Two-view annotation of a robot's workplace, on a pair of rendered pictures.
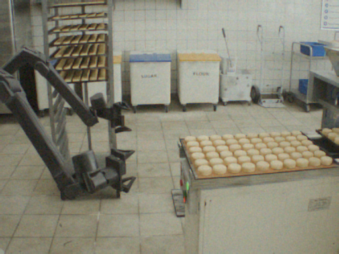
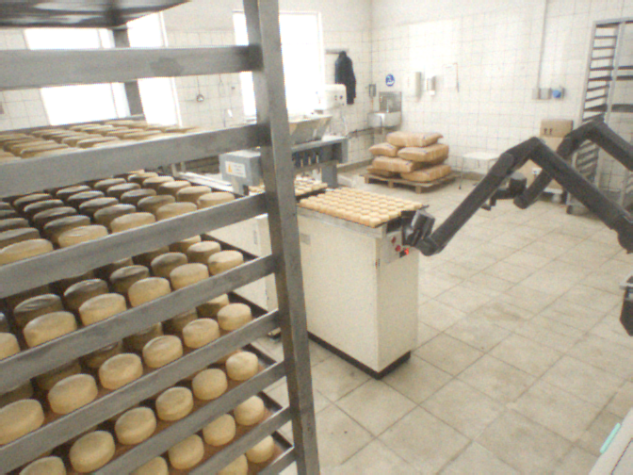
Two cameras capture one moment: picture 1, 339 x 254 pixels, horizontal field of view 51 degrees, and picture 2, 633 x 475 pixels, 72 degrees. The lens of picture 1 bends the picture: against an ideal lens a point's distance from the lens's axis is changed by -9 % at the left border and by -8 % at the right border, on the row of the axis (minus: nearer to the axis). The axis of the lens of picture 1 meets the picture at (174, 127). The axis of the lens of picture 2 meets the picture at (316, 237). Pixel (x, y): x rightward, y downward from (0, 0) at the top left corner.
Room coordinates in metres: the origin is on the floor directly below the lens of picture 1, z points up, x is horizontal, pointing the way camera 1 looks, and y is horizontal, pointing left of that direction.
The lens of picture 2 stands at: (2.80, 1.38, 1.57)
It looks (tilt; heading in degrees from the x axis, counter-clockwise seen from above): 21 degrees down; 238
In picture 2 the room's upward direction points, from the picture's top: 4 degrees counter-clockwise
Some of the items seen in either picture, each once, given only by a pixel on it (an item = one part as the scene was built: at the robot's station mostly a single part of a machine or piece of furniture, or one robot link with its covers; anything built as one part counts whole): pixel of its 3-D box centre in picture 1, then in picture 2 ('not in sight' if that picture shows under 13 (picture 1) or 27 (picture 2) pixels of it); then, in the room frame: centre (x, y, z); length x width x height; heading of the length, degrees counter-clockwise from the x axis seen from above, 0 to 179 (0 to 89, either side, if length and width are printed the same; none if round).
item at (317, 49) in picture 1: (312, 48); not in sight; (5.24, -1.98, 0.88); 0.40 x 0.30 x 0.16; 9
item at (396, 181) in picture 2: not in sight; (409, 178); (-1.55, -3.04, 0.06); 1.20 x 0.80 x 0.11; 98
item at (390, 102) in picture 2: not in sight; (386, 110); (-1.89, -3.88, 0.93); 0.99 x 0.38 x 1.09; 96
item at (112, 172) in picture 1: (108, 175); (498, 193); (1.08, 0.20, 0.99); 0.07 x 0.07 x 0.10; 52
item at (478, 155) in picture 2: not in sight; (484, 171); (-1.91, -2.06, 0.23); 0.45 x 0.45 x 0.46; 87
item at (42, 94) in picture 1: (57, 84); not in sight; (5.04, 1.62, 0.38); 0.64 x 0.54 x 0.77; 8
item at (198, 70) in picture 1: (197, 79); not in sight; (5.23, -0.32, 0.38); 0.64 x 0.54 x 0.77; 3
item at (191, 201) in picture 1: (188, 186); (401, 242); (1.43, -0.06, 0.77); 0.24 x 0.04 x 0.14; 8
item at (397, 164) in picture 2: not in sight; (398, 162); (-1.33, -3.02, 0.32); 0.72 x 0.42 x 0.17; 100
